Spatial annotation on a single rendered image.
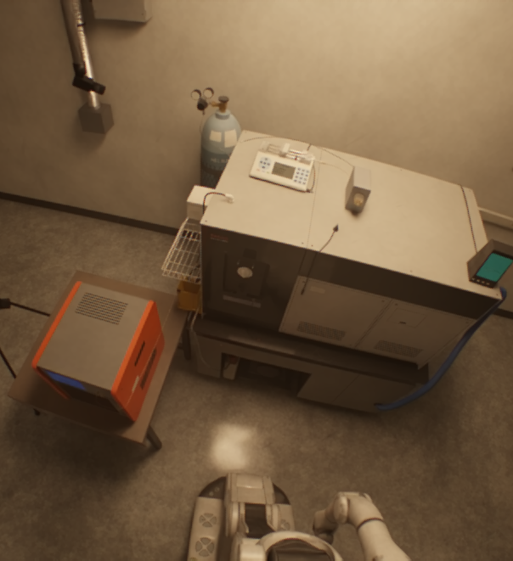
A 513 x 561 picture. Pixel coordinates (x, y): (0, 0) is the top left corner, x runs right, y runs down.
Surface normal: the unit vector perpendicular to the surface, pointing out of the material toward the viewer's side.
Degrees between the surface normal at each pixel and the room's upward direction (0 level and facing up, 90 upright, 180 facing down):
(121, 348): 0
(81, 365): 0
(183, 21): 90
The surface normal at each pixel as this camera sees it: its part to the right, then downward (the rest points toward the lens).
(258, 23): -0.22, 0.79
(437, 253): 0.10, -0.57
